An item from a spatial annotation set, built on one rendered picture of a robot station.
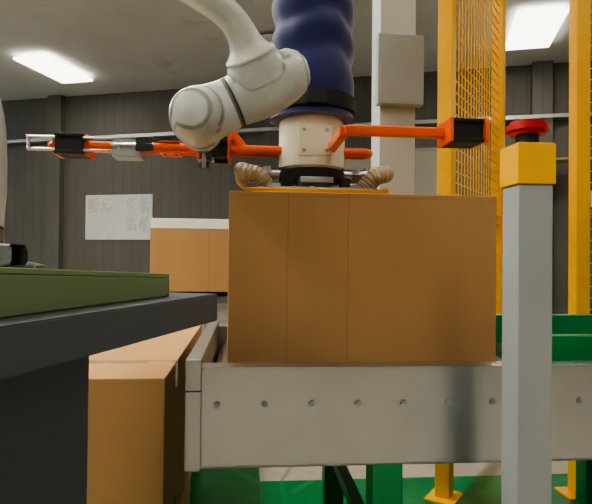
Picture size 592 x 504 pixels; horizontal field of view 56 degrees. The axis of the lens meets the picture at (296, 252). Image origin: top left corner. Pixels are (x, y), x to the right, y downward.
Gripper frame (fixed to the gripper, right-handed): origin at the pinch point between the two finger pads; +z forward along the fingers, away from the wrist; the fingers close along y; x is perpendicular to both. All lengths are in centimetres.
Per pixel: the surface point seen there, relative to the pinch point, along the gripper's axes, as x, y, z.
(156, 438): -9, 66, -22
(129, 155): -19.0, 2.3, -2.4
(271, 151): 16.1, 0.5, -2.7
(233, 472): 6, 108, 67
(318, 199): 25.5, 14.4, -22.6
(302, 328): 22, 43, -23
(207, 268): -11, 34, 165
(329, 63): 29.6, -19.8, -9.9
